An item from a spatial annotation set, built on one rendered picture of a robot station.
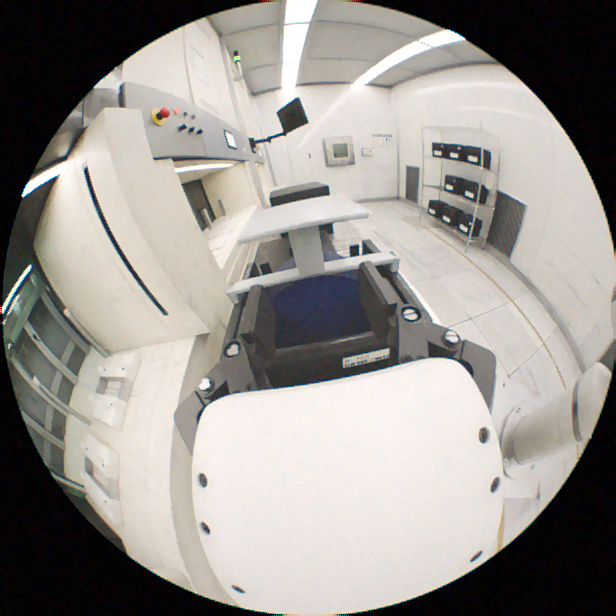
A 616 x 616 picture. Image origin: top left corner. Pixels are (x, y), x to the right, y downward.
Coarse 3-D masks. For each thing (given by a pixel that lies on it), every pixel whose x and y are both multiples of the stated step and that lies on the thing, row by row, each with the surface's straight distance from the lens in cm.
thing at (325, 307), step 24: (288, 288) 26; (312, 288) 26; (336, 288) 27; (288, 312) 29; (312, 312) 29; (336, 312) 30; (360, 312) 32; (288, 336) 34; (312, 336) 34; (336, 336) 35
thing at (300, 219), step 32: (256, 224) 19; (288, 224) 16; (320, 224) 16; (320, 256) 20; (352, 256) 35; (384, 256) 25; (288, 352) 18; (320, 352) 18; (352, 352) 20; (384, 352) 22; (288, 384) 26
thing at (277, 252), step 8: (320, 232) 74; (280, 240) 75; (288, 240) 65; (328, 240) 66; (264, 248) 72; (272, 248) 69; (280, 248) 67; (288, 248) 59; (328, 248) 60; (256, 256) 68; (264, 256) 66; (272, 256) 63; (280, 256) 61; (288, 256) 60; (256, 264) 62; (272, 264) 58; (280, 264) 57
